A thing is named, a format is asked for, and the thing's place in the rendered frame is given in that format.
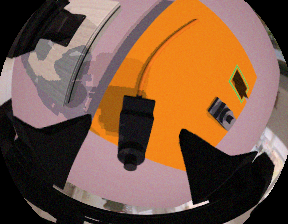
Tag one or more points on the orange flat deck plate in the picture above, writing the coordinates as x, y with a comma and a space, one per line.
199, 82

